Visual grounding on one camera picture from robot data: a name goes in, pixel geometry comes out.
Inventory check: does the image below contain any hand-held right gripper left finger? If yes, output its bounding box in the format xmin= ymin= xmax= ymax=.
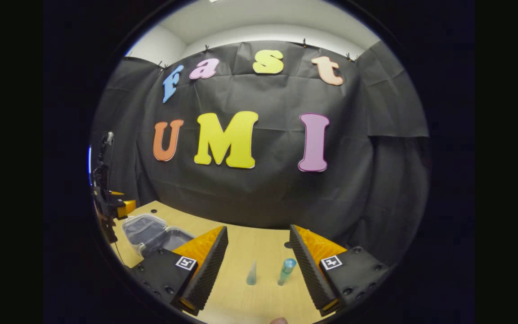
xmin=132 ymin=225 xmax=230 ymax=317

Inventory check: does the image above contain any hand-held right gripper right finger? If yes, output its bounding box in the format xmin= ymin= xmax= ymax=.
xmin=290 ymin=224 xmax=392 ymax=317

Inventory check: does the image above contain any blue skin care bottle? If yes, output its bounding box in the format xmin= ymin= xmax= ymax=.
xmin=277 ymin=258 xmax=297 ymax=286

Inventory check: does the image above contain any white suitcase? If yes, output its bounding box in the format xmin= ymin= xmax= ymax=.
xmin=121 ymin=213 xmax=196 ymax=259

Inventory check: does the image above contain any black backdrop cloth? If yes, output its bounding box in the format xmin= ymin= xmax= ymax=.
xmin=90 ymin=40 xmax=430 ymax=266

